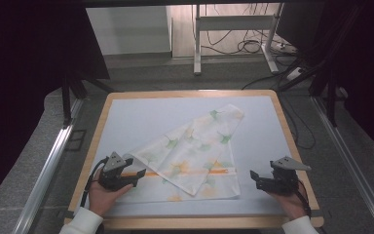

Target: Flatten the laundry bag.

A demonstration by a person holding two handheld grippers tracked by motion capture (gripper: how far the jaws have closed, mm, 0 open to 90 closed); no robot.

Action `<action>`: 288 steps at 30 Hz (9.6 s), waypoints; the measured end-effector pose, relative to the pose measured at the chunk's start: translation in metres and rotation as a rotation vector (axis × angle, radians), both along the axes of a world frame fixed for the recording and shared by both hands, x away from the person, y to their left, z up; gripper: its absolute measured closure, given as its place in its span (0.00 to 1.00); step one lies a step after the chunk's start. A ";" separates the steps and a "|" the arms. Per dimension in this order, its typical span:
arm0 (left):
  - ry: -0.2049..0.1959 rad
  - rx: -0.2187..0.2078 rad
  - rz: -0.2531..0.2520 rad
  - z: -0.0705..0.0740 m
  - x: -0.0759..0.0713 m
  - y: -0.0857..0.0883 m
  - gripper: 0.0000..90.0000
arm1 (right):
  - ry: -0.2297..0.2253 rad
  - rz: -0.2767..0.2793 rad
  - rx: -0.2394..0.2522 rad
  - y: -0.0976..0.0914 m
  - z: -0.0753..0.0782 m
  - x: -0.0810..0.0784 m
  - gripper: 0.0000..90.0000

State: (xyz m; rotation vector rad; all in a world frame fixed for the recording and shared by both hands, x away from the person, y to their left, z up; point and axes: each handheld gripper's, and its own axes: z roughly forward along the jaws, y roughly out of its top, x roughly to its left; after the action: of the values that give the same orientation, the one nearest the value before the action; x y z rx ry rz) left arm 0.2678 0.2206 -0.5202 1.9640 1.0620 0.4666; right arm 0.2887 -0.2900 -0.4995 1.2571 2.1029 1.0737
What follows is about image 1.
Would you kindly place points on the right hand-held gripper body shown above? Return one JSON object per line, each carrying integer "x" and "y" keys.
{"x": 285, "y": 180}

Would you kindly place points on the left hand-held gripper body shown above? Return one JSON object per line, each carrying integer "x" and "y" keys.
{"x": 113, "y": 175}

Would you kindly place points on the white leaf-print mesh laundry bag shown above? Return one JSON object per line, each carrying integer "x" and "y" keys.
{"x": 194, "y": 149}

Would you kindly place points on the person's left hand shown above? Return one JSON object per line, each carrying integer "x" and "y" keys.
{"x": 102, "y": 196}

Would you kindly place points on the person's right hand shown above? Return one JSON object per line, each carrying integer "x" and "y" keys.
{"x": 290, "y": 204}

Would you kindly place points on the white table mat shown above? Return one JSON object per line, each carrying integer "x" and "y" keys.
{"x": 136, "y": 120}

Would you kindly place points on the black floor plate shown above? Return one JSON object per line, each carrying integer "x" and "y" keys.
{"x": 76, "y": 139}

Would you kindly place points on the black metal stand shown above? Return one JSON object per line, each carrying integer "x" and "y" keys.
{"x": 331, "y": 97}
{"x": 66, "y": 100}

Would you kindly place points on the white power strip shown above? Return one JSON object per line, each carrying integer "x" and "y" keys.
{"x": 294, "y": 73}

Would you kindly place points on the white cabinet panel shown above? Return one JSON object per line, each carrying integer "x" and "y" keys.
{"x": 128, "y": 31}

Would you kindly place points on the dark curtain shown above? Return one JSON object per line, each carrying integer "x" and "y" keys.
{"x": 366, "y": 65}
{"x": 22, "y": 81}

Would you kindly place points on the aluminium floor rail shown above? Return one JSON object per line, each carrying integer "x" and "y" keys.
{"x": 354, "y": 169}
{"x": 45, "y": 172}

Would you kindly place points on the white metal desk frame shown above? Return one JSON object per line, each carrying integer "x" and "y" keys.
{"x": 233, "y": 22}

